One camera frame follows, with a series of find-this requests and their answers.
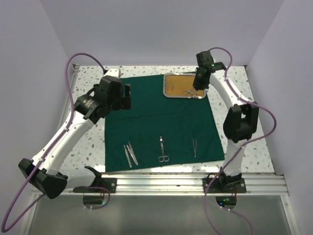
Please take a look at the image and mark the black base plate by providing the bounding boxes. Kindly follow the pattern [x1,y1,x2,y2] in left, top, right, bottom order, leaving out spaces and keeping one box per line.
[207,173,247,193]
[73,178,117,193]

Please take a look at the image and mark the green surgical drape cloth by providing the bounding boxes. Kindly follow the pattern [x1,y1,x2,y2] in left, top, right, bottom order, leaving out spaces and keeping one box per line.
[104,75,224,172]

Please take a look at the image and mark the steel surgical scissors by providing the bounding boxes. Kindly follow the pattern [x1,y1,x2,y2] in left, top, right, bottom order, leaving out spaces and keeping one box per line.
[158,137,169,163]

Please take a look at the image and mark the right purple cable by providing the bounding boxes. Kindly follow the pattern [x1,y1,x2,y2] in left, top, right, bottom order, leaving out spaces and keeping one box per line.
[203,47,277,235]

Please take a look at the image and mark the steel instrument tray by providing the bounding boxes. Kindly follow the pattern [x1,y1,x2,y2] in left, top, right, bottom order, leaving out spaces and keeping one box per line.
[162,72,208,100]

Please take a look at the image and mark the yellow tray liner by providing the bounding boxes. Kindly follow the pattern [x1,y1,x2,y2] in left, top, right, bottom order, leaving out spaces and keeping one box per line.
[165,74,204,96]

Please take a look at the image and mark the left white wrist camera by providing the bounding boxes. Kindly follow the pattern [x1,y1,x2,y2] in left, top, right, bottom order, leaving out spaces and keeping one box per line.
[104,68,121,78]

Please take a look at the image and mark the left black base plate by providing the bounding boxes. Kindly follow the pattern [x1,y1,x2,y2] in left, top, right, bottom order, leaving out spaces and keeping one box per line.
[73,178,117,193]

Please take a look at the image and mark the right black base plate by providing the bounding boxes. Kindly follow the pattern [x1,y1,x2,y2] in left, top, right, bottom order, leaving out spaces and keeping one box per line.
[207,173,247,193]

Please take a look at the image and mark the steel hemostat forceps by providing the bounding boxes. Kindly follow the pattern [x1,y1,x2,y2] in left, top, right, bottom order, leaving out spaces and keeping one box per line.
[183,88,198,97]

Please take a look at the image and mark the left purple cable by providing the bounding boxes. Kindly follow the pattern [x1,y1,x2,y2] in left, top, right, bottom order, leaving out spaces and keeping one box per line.
[0,52,111,233]

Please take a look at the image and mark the aluminium mounting rail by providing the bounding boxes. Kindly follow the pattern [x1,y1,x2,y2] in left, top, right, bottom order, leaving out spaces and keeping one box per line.
[33,172,289,196]

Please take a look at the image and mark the purple cable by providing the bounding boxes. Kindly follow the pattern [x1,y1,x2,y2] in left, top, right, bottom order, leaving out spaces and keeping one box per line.
[0,52,111,233]
[203,47,277,235]

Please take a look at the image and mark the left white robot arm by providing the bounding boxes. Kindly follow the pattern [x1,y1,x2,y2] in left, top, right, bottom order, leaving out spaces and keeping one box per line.
[19,75,131,199]

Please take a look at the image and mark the steel tweezers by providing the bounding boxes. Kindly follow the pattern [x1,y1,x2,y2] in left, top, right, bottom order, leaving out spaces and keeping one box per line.
[193,139,197,158]

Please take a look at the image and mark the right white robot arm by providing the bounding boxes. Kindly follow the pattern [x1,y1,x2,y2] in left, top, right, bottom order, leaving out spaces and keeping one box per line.
[193,50,259,192]

